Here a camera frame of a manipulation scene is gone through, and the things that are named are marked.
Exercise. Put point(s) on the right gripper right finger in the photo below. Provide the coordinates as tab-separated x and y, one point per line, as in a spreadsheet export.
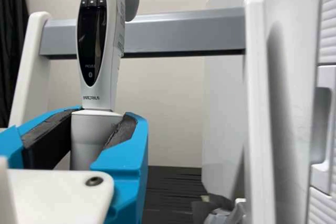
131	155

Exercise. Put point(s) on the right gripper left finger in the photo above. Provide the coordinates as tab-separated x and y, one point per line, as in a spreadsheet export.
15	145

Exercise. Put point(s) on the pipette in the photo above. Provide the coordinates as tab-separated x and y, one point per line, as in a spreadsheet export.
110	51

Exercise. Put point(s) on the black platform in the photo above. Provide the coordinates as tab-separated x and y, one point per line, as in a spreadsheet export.
170	190

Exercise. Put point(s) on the grey taped block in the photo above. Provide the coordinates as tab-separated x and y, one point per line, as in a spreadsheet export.
210	203

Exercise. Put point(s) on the white pipette stand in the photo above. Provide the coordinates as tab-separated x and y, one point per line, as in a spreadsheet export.
256	103

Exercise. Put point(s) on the incubator door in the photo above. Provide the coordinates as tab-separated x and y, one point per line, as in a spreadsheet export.
326	119

